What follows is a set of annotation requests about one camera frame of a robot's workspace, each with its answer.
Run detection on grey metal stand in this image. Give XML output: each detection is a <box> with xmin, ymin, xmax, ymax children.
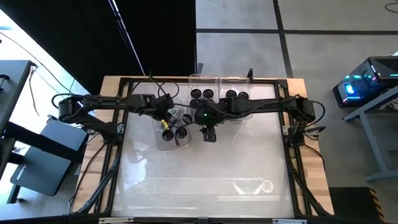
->
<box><xmin>343</xmin><ymin>90</ymin><xmax>398</xmax><ymax>183</ymax></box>

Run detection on black side table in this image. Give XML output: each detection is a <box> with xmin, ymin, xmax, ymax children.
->
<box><xmin>0</xmin><ymin>60</ymin><xmax>34</xmax><ymax>134</ymax></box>

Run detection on black table end frame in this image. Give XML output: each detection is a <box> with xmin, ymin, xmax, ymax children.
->
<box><xmin>74</xmin><ymin>77</ymin><xmax>134</xmax><ymax>216</ymax></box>
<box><xmin>275</xmin><ymin>79</ymin><xmax>331</xmax><ymax>217</ymax></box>

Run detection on table edge rail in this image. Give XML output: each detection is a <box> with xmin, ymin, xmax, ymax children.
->
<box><xmin>119</xmin><ymin>77</ymin><xmax>289</xmax><ymax>85</ymax></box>
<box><xmin>70</xmin><ymin>213</ymin><xmax>335</xmax><ymax>224</ymax></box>

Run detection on clear plastic bin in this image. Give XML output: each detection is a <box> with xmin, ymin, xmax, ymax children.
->
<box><xmin>187</xmin><ymin>73</ymin><xmax>221</xmax><ymax>121</ymax></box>
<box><xmin>151</xmin><ymin>104</ymin><xmax>193</xmax><ymax>152</ymax></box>
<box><xmin>219</xmin><ymin>76</ymin><xmax>253</xmax><ymax>121</ymax></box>

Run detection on black box hazard stripes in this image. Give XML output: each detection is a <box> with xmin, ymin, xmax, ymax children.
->
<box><xmin>328</xmin><ymin>186</ymin><xmax>386</xmax><ymax>223</ymax></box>

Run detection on metal backdrop pole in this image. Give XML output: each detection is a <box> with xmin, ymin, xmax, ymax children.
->
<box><xmin>107</xmin><ymin>0</ymin><xmax>146</xmax><ymax>77</ymax></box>

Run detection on wooden mounting board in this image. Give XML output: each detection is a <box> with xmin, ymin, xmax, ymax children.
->
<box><xmin>71</xmin><ymin>75</ymin><xmax>335</xmax><ymax>216</ymax></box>

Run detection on silver metal bracket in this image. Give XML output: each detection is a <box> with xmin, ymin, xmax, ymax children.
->
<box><xmin>271</xmin><ymin>218</ymin><xmax>308</xmax><ymax>224</ymax></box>
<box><xmin>98</xmin><ymin>217</ymin><xmax>135</xmax><ymax>224</ymax></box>

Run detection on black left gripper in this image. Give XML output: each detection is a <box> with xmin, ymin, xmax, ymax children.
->
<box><xmin>154</xmin><ymin>95</ymin><xmax>175</xmax><ymax>133</ymax></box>

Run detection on black backdrop panel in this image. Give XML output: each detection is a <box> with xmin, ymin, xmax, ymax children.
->
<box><xmin>114</xmin><ymin>0</ymin><xmax>197</xmax><ymax>77</ymax></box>
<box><xmin>0</xmin><ymin>0</ymin><xmax>146</xmax><ymax>99</ymax></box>

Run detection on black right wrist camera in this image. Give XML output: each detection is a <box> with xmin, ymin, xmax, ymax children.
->
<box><xmin>201</xmin><ymin>125</ymin><xmax>218</xmax><ymax>143</ymax></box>

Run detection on computer case with purple light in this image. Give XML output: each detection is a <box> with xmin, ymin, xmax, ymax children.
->
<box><xmin>332</xmin><ymin>55</ymin><xmax>398</xmax><ymax>108</ymax></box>

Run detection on dark grey pedestal plate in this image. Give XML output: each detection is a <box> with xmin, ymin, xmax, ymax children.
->
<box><xmin>39</xmin><ymin>119</ymin><xmax>88</xmax><ymax>154</ymax></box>

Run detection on dark grey printed base plate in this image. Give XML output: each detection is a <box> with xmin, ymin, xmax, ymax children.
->
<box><xmin>9</xmin><ymin>146</ymin><xmax>73</xmax><ymax>197</ymax></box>

